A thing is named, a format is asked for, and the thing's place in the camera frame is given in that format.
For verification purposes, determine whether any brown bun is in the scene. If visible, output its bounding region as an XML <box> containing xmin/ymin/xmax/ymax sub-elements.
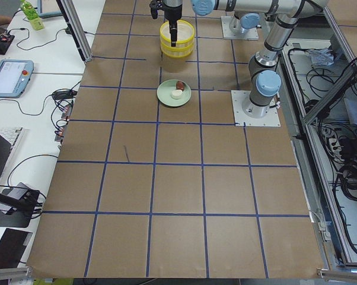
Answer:
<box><xmin>176</xmin><ymin>80</ymin><xmax>185</xmax><ymax>91</ymax></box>

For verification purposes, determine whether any crumpled white cloth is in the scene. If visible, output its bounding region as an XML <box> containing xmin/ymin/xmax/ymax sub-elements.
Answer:
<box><xmin>307</xmin><ymin>48</ymin><xmax>334</xmax><ymax>66</ymax></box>

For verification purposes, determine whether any white rear base plate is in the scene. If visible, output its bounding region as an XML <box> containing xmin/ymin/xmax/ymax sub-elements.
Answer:
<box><xmin>221</xmin><ymin>16</ymin><xmax>259</xmax><ymax>41</ymax></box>

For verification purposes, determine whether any white bun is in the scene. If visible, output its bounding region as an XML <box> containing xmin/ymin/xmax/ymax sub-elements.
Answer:
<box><xmin>171</xmin><ymin>89</ymin><xmax>183</xmax><ymax>100</ymax></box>

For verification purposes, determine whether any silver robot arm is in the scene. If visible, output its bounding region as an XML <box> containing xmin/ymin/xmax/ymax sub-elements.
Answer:
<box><xmin>149</xmin><ymin>1</ymin><xmax>260</xmax><ymax>47</ymax></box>
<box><xmin>191</xmin><ymin>0</ymin><xmax>328</xmax><ymax>119</ymax></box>

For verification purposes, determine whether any yellow steamer top layer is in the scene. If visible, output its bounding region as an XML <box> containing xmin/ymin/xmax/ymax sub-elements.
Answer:
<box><xmin>160</xmin><ymin>20</ymin><xmax>195</xmax><ymax>48</ymax></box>

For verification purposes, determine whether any white keyboard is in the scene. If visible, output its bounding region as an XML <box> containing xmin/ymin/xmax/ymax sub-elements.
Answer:
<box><xmin>0</xmin><ymin>126</ymin><xmax>27</xmax><ymax>153</ymax></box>

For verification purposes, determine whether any small red circuit board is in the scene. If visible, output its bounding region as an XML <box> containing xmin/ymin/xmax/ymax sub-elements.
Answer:
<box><xmin>0</xmin><ymin>34</ymin><xmax>15</xmax><ymax>45</ymax></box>

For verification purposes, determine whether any teach pendant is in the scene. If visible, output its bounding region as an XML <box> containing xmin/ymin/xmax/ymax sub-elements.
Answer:
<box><xmin>0</xmin><ymin>59</ymin><xmax>34</xmax><ymax>99</ymax></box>

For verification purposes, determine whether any black power adapter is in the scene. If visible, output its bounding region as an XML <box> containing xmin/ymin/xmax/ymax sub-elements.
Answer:
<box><xmin>52</xmin><ymin>90</ymin><xmax>77</xmax><ymax>100</ymax></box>

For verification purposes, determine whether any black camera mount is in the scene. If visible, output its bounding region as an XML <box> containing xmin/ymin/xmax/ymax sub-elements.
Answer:
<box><xmin>0</xmin><ymin>183</ymin><xmax>43</xmax><ymax>229</ymax></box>

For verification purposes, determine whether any green tea bottle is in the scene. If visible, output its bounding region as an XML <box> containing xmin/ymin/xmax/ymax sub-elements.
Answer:
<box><xmin>20</xmin><ymin>0</ymin><xmax>44</xmax><ymax>30</ymax></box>

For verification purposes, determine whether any white power strip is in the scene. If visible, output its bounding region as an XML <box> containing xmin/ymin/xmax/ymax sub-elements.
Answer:
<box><xmin>321</xmin><ymin>127</ymin><xmax>343</xmax><ymax>163</ymax></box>

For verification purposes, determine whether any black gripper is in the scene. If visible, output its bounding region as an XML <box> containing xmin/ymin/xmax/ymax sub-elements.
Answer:
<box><xmin>149</xmin><ymin>0</ymin><xmax>183</xmax><ymax>47</ymax></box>

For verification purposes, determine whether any aluminium frame post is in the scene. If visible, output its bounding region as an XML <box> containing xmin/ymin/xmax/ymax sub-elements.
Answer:
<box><xmin>56</xmin><ymin>0</ymin><xmax>93</xmax><ymax>62</ymax></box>

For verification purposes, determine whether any green plate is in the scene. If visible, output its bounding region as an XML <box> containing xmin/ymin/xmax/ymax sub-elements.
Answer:
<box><xmin>157</xmin><ymin>80</ymin><xmax>192</xmax><ymax>107</ymax></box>

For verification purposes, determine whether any aluminium diagonal strut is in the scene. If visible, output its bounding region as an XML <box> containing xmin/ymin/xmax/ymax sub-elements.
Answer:
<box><xmin>302</xmin><ymin>58</ymin><xmax>357</xmax><ymax>125</ymax></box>

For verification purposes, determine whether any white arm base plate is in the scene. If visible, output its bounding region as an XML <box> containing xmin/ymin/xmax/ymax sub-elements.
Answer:
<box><xmin>231</xmin><ymin>90</ymin><xmax>281</xmax><ymax>127</ymax></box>

